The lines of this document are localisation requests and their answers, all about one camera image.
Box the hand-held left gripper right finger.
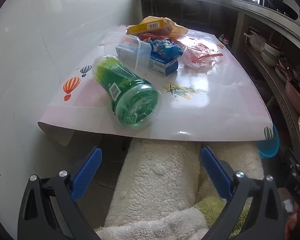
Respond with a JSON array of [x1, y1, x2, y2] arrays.
[[200, 146, 287, 240]]

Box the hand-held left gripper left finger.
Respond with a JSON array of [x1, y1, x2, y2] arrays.
[[17, 147, 103, 240]]

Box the blue mesh basket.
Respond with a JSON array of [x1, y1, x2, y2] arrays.
[[256, 124, 280, 158]]

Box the blue and white carton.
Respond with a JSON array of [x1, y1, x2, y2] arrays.
[[116, 44, 178, 77]]

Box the clear plastic container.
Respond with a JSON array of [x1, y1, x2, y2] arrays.
[[104, 31, 152, 70]]

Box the yellow plastic bag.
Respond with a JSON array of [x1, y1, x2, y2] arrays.
[[139, 16, 189, 38]]

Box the yellow and white box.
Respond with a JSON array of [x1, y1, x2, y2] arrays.
[[126, 21, 174, 36]]

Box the person's right hand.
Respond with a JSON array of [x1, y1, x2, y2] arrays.
[[285, 205, 300, 235]]

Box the green fleece cloth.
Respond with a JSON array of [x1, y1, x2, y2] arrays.
[[194, 196, 250, 230]]

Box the white fleece pants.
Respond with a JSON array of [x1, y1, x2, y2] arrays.
[[95, 139, 265, 240]]

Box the metal shelf rack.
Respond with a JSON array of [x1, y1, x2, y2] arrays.
[[242, 44, 300, 165]]

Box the pink basin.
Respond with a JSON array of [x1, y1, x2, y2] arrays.
[[285, 79, 300, 114]]

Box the clear plastic bag red print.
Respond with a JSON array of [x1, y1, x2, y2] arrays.
[[176, 36, 224, 73]]

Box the stack of white bowls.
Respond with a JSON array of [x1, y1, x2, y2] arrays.
[[261, 42, 282, 67]]

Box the blue snack wrapper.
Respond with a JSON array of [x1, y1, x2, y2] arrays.
[[150, 38, 183, 60]]

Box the white plastic bag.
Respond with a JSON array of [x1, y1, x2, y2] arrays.
[[245, 31, 265, 52]]

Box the red snack packet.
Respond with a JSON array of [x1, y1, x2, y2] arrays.
[[139, 32, 160, 42]]

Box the concrete counter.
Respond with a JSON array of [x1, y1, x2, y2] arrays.
[[135, 0, 300, 45]]

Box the black wok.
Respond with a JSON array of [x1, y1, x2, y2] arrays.
[[266, 0, 299, 20]]

